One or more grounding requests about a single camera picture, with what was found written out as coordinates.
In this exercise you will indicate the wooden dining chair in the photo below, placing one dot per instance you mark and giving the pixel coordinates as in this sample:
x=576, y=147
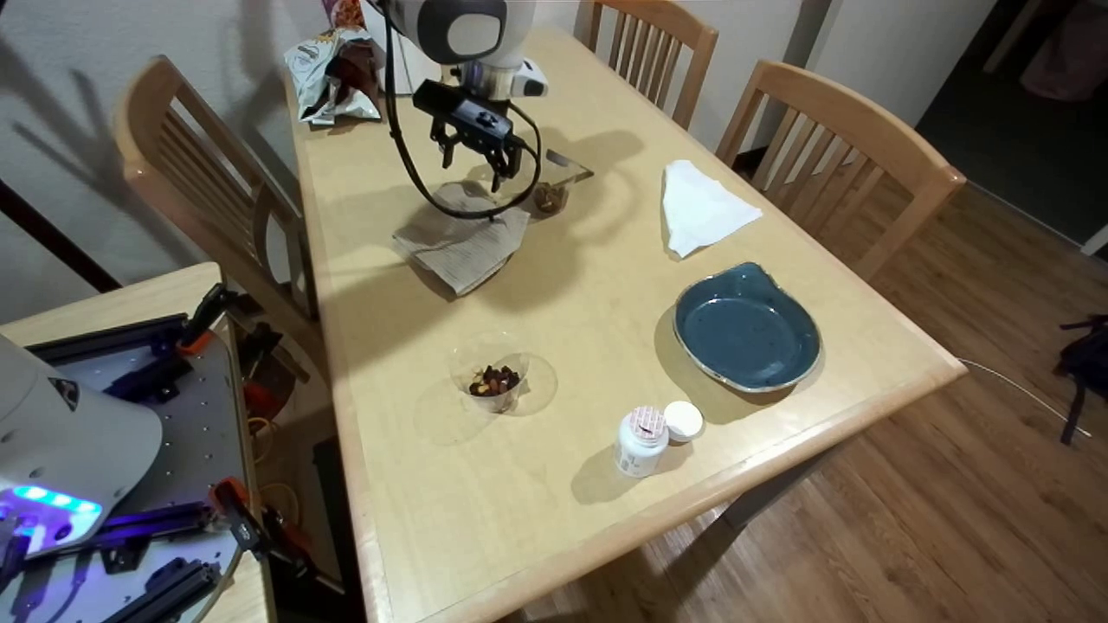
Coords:
x=656, y=47
x=838, y=162

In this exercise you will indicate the white paper napkin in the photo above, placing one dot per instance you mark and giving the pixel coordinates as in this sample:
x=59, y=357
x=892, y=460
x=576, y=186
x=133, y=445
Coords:
x=701, y=208

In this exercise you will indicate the clear dish with brown bits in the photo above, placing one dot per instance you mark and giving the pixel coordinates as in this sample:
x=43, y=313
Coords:
x=500, y=373

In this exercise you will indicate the clear cup with brown snack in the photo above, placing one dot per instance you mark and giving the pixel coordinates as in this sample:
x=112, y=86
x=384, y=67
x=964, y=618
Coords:
x=552, y=190

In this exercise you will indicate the left side wooden chair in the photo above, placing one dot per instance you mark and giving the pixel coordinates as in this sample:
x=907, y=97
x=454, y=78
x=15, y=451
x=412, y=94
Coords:
x=202, y=176

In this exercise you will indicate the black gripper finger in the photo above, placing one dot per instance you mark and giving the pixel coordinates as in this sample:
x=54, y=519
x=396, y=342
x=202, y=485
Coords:
x=447, y=153
x=500, y=176

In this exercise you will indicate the beige cloth towel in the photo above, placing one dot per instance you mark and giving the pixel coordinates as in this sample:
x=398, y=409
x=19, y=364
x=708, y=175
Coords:
x=466, y=244

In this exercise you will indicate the crumpled snack bag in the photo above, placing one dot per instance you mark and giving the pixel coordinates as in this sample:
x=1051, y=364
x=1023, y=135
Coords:
x=334, y=78

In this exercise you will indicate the near wooden dining chair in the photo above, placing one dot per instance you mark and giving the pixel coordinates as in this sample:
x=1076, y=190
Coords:
x=656, y=47

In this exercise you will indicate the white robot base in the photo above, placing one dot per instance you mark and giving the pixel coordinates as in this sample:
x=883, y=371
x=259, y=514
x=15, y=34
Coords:
x=66, y=451

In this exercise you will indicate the white bottle cap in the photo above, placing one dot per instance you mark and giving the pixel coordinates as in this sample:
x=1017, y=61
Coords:
x=684, y=418

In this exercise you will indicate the white pill bottle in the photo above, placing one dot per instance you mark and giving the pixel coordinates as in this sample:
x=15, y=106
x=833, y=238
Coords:
x=641, y=438

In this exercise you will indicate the blue ceramic plate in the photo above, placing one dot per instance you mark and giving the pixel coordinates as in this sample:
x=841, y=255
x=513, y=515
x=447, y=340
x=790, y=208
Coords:
x=742, y=330

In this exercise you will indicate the far wooden dining chair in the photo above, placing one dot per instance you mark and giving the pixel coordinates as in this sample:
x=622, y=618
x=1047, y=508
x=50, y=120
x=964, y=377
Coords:
x=838, y=162

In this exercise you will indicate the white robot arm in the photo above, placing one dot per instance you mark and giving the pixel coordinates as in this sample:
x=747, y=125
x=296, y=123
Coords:
x=479, y=43

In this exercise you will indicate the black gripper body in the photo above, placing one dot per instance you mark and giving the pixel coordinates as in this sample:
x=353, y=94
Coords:
x=470, y=123

